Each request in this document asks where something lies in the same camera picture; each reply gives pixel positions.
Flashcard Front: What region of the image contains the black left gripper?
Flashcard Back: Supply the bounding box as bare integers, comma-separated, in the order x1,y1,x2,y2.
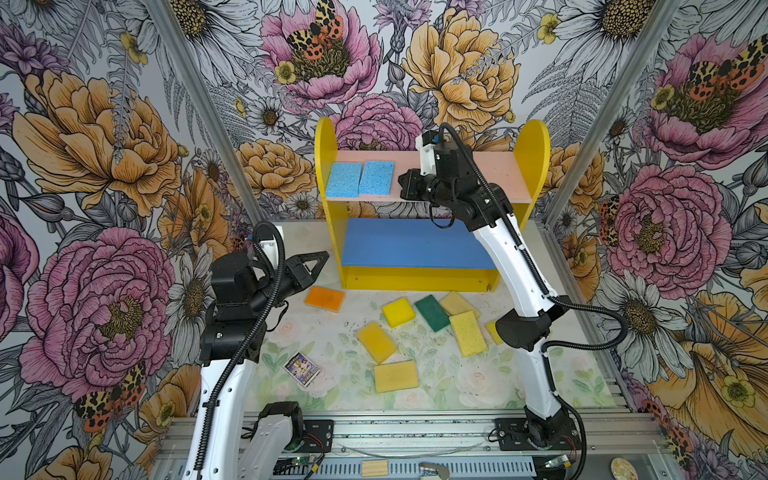
249,251,330,311

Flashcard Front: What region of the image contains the textured yellow sponge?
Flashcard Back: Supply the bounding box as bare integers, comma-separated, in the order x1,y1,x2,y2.
449,311,487,358

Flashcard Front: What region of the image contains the aluminium corner post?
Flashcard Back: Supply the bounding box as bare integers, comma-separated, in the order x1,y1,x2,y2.
544,0,681,226
147,1,266,226

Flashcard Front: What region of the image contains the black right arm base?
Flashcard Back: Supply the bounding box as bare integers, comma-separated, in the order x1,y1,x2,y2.
494,415,582,452

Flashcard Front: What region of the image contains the rounded yellow sponge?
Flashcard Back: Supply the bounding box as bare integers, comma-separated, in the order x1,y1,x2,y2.
357,322,397,364

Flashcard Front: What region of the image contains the small yellow sponge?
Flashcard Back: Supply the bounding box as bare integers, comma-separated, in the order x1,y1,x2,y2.
485,321,504,345

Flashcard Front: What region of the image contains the round beige object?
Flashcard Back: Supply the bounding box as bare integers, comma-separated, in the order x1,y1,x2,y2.
610,457,639,480

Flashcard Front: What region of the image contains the large blue sponge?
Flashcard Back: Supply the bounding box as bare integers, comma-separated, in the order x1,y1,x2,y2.
325,162,363,199

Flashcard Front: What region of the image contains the yellow wooden shelf unit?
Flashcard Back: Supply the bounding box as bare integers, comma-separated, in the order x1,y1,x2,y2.
314,117,551,292

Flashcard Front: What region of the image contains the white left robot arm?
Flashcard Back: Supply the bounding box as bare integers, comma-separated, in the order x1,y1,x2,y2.
180,251,329,479

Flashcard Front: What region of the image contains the aluminium corner post left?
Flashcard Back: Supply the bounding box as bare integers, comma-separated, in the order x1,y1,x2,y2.
147,1,266,226

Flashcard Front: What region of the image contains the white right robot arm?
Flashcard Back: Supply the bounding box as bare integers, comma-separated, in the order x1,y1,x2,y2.
398,145,571,448

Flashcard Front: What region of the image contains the black corrugated right cable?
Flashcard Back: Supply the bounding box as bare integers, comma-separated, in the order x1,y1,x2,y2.
437,122,629,480

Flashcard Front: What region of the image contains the aluminium corner post right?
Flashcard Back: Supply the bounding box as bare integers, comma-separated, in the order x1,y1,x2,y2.
544,0,681,226

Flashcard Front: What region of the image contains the yellow sponge green backing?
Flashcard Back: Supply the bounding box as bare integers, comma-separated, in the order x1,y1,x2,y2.
373,360,419,393

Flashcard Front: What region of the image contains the small wooden block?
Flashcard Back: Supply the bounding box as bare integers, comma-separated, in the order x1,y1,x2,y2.
360,459,389,478

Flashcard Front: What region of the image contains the purple playing card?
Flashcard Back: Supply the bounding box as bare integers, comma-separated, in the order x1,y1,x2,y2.
283,352,321,387

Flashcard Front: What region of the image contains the bright yellow sponge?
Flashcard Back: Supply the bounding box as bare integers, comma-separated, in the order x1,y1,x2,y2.
382,297,416,329

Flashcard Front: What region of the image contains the aluminium front rail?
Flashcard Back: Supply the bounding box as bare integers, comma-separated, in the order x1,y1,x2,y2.
155,410,667,463

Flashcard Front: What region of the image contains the orange sponge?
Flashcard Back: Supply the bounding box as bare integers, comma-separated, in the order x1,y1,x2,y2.
305,286,345,313

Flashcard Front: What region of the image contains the dark green sponge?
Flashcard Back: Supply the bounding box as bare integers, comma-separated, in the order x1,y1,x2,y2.
415,295,450,333

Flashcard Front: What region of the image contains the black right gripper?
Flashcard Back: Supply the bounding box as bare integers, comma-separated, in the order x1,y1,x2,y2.
397,167,457,208

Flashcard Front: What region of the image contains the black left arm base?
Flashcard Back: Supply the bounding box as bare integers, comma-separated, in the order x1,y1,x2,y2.
257,418,335,454

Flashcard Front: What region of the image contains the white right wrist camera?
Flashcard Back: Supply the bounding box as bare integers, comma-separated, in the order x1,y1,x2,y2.
415,130,451,176

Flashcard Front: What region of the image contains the tan yellow sponge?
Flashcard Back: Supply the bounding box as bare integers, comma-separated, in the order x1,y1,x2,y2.
439,291,481,319

